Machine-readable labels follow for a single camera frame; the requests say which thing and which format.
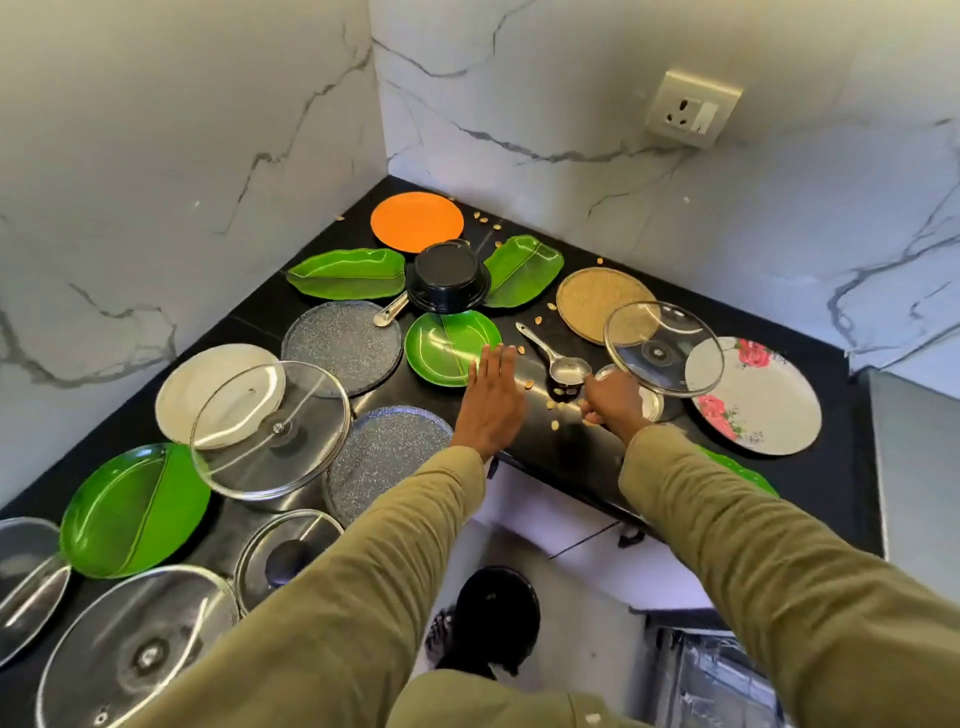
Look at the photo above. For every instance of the large glass lid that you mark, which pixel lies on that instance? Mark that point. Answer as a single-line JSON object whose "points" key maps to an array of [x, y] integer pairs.
{"points": [[139, 652]]}

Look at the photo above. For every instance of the round green leaf plate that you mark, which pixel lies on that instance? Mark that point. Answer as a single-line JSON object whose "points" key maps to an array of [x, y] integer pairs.
{"points": [[446, 349]]}

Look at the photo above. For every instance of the white floral plate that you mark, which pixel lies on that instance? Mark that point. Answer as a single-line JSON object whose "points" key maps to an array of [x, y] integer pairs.
{"points": [[765, 409]]}

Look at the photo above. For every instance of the glass lid with steel knob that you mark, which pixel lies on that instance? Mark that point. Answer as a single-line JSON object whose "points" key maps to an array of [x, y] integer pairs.
{"points": [[271, 430]]}

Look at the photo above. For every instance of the large green divided plate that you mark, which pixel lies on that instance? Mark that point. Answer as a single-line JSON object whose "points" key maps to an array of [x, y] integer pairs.
{"points": [[127, 514]]}

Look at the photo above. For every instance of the white wall socket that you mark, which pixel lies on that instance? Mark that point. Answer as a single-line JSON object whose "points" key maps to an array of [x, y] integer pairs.
{"points": [[691, 109]]}

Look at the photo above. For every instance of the person's right fingers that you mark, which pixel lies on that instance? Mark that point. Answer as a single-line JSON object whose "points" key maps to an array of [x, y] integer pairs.
{"points": [[592, 411]]}

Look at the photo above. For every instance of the person's right hand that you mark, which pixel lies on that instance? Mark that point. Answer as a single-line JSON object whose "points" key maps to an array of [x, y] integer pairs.
{"points": [[619, 405]]}

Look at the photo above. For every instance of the person's right forearm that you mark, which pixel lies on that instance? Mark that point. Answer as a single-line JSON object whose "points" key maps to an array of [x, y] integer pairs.
{"points": [[780, 585]]}

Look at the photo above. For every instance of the person's left hand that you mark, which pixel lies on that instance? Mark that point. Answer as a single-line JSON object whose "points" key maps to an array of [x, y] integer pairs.
{"points": [[491, 412]]}

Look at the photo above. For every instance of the person's foot in sandal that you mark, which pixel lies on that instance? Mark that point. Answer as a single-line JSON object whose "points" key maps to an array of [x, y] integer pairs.
{"points": [[440, 637]]}

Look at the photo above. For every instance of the person's left little finger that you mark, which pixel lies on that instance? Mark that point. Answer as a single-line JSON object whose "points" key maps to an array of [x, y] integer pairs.
{"points": [[472, 375]]}

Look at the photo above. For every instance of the small steel saucepan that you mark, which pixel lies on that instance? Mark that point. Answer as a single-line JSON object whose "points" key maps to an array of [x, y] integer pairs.
{"points": [[566, 373]]}

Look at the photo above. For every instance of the orange round plate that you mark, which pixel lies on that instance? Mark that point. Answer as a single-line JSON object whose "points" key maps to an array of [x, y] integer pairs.
{"points": [[416, 222]]}

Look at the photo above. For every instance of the scattered seeds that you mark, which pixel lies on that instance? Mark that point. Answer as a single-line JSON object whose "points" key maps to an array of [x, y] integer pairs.
{"points": [[555, 426]]}

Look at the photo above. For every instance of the small glass lid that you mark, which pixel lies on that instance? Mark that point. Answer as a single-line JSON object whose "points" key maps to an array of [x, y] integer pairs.
{"points": [[664, 349]]}

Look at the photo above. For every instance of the cream round plate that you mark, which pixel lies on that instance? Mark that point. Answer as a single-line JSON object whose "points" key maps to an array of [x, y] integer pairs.
{"points": [[187, 397]]}

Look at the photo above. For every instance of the black bowl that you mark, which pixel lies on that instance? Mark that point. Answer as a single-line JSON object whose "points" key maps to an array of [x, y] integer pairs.
{"points": [[448, 276]]}

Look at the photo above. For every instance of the steel spoon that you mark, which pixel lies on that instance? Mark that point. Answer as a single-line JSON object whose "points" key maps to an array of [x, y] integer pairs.
{"points": [[390, 310]]}

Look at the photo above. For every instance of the person's leg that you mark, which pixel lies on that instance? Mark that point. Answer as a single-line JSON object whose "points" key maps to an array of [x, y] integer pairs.
{"points": [[487, 705]]}

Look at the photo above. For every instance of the person's left forearm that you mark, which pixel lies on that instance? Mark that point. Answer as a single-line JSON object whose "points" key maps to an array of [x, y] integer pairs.
{"points": [[360, 592]]}

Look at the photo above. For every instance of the steel dish rack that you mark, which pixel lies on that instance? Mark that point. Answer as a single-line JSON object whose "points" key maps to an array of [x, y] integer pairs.
{"points": [[712, 679]]}

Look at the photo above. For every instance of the glass lid with black knob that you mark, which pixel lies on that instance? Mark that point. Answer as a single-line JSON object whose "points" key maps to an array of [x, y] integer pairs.
{"points": [[289, 559]]}

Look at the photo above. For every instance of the long green leaf-shaped plate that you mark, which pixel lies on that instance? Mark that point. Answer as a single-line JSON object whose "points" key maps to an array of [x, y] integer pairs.
{"points": [[346, 274]]}

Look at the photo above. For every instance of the brown round cork mat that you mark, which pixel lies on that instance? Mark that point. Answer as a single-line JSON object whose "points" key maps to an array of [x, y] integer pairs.
{"points": [[592, 300]]}

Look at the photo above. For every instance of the person's left middle finger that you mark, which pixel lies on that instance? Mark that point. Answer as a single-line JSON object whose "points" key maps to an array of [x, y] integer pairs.
{"points": [[495, 365]]}

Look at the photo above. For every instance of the grey speckled round plate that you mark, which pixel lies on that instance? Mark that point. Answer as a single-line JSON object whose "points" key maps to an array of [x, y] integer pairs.
{"points": [[341, 346], [382, 457]]}

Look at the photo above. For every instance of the black round stool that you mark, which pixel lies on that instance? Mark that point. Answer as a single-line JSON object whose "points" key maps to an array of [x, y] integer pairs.
{"points": [[496, 619]]}

